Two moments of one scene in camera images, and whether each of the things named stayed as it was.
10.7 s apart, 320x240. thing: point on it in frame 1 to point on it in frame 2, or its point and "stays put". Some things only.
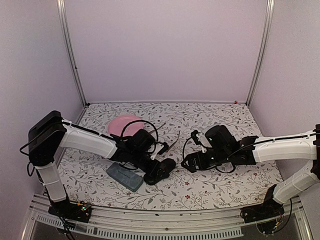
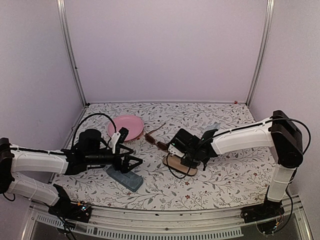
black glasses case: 165,167 to 174,162
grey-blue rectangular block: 130,179 stays put
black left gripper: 151,172 to 124,167
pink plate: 116,125 stays put
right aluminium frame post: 262,52 stays put
